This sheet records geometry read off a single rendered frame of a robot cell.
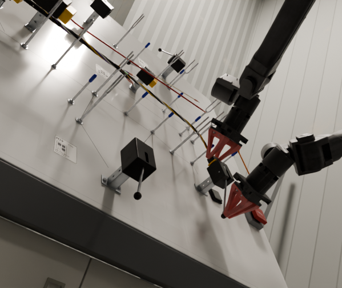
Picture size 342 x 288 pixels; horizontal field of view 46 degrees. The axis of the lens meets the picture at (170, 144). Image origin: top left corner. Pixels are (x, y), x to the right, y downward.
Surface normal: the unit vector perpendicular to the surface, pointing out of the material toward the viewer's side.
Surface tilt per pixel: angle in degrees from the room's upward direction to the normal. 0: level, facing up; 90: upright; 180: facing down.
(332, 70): 90
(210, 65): 90
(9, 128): 53
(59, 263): 90
